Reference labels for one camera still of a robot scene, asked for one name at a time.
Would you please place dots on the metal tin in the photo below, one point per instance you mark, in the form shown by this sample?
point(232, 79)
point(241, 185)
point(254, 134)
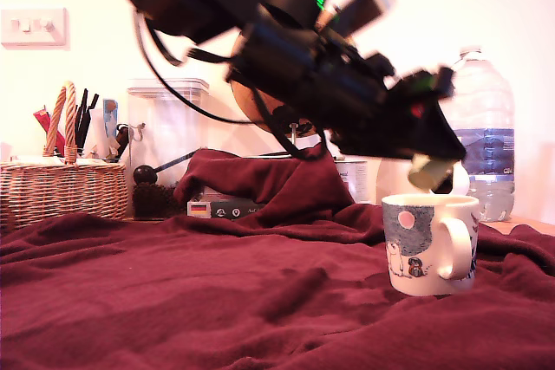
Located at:
point(355, 183)

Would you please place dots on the white papers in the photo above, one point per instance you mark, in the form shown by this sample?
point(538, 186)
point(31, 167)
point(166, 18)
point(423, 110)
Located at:
point(43, 160)

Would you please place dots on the clear plastic storage container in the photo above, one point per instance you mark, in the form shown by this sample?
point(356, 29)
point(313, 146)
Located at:
point(173, 136)

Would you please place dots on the white wall switch plate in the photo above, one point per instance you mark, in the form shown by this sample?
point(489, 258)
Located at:
point(34, 25)

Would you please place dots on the large clear water bottle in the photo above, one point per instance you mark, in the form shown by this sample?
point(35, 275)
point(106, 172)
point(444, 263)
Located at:
point(490, 105)

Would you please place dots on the metal globe stand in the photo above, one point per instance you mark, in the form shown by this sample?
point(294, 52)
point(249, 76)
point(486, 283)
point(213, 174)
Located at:
point(293, 134)

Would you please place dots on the black kitchen utensil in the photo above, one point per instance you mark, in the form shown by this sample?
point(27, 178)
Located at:
point(81, 123)
point(92, 103)

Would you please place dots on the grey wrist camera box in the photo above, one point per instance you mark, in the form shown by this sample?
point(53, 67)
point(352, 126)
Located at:
point(364, 6)

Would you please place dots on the blue and white card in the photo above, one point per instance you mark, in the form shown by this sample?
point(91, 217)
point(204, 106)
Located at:
point(110, 116)

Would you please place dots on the dark box with flag print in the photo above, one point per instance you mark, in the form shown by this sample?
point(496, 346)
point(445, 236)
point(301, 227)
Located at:
point(225, 212)

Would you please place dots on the dark red fleece cloth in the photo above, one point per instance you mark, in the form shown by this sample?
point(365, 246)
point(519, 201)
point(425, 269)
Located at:
point(217, 279)

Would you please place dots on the red packet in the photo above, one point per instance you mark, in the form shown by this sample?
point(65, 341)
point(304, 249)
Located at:
point(43, 121)

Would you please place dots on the white illustrated mug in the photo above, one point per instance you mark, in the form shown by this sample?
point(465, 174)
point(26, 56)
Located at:
point(407, 257)

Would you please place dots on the black coffee scoop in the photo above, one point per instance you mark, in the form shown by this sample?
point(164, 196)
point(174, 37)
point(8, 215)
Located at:
point(145, 174)

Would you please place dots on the wicker basket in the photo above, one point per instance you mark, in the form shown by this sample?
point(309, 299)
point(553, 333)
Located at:
point(65, 192)

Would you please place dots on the cream coffee capsule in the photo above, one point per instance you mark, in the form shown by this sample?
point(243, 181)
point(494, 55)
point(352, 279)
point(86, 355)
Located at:
point(427, 175)

